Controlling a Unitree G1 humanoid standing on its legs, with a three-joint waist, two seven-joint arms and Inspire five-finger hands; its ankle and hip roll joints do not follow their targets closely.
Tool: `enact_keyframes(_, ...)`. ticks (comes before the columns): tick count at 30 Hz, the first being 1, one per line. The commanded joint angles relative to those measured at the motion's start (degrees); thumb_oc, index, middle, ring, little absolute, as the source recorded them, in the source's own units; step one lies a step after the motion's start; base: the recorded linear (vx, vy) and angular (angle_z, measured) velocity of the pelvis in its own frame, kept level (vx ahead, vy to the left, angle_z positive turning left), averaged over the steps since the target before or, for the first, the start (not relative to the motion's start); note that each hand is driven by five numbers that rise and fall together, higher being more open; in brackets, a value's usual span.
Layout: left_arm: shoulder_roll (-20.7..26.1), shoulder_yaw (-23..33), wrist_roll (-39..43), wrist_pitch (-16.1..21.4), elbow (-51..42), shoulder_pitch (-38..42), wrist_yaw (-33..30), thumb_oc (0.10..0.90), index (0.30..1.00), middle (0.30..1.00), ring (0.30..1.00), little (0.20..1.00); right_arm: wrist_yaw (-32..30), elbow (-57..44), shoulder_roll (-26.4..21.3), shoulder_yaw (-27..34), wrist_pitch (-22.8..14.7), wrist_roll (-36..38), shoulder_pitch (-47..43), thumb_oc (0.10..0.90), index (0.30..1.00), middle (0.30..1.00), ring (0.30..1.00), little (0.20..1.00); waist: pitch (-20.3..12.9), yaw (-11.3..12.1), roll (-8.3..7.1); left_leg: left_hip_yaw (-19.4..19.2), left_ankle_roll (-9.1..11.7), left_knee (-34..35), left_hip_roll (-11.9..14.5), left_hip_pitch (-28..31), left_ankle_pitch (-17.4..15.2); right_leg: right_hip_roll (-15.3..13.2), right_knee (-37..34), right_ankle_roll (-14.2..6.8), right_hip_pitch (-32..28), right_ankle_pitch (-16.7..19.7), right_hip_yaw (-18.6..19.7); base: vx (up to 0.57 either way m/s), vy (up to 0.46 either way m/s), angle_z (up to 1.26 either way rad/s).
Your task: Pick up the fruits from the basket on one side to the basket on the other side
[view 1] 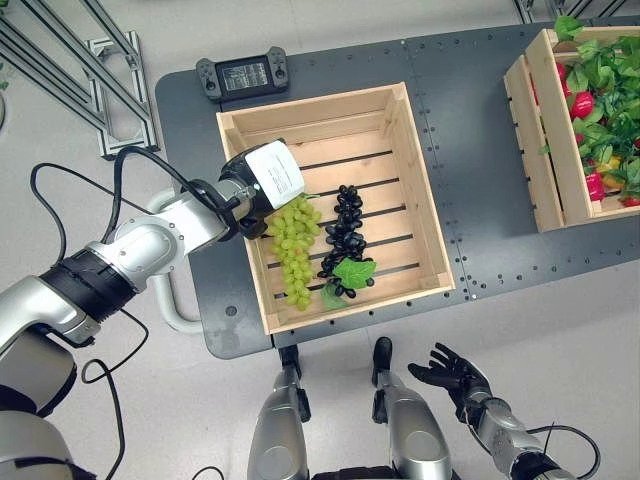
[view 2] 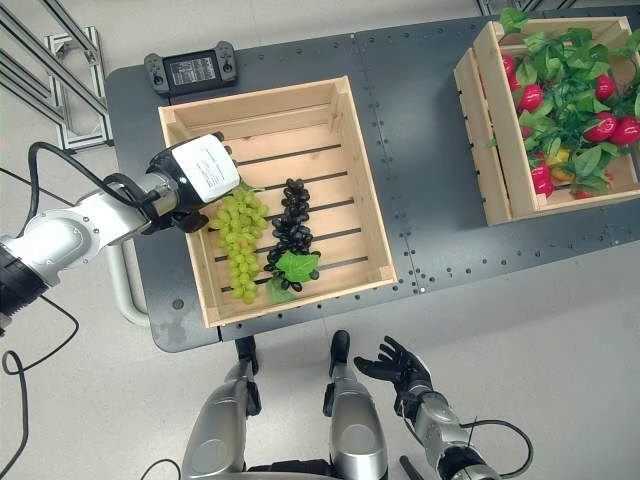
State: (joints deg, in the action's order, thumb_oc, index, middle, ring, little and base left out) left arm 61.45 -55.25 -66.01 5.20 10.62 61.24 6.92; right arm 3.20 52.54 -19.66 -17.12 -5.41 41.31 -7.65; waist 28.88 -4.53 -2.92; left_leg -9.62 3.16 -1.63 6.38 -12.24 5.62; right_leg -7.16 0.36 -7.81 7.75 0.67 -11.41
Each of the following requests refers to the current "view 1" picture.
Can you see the silver robot torso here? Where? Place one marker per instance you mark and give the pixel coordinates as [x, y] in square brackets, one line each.
[30, 445]

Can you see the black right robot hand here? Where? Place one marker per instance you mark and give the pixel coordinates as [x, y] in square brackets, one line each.
[460, 375]

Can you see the black handheld controller with screen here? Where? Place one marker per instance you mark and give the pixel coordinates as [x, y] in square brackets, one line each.
[245, 75]

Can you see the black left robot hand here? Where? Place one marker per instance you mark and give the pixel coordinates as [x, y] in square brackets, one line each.
[272, 172]

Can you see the black grape bunch with leaf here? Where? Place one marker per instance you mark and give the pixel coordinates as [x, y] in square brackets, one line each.
[345, 235]

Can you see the silver robot leg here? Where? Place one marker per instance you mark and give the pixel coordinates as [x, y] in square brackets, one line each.
[415, 430]
[277, 435]

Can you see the red artificial fruit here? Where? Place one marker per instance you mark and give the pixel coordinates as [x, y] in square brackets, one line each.
[563, 80]
[582, 104]
[631, 201]
[595, 186]

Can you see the yellow artificial fruit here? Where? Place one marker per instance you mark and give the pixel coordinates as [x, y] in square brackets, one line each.
[612, 172]

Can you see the silver right robot leg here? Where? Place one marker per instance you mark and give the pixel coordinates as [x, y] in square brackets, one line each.
[415, 430]

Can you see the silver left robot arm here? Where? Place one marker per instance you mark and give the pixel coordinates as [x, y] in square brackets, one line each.
[150, 240]

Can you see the wooden crate with foliage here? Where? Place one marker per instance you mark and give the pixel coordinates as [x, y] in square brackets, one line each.
[545, 140]

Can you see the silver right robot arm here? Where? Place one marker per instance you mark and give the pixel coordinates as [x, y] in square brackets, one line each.
[505, 430]

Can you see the silver left robot leg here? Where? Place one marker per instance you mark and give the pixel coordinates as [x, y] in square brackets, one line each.
[277, 435]

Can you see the green grape bunch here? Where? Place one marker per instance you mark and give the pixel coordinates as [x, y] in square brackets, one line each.
[292, 250]

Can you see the aluminium profile frame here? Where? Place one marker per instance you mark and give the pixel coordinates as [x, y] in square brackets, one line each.
[575, 7]
[110, 75]

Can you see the open wooden slatted crate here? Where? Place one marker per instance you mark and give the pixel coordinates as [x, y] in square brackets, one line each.
[400, 200]

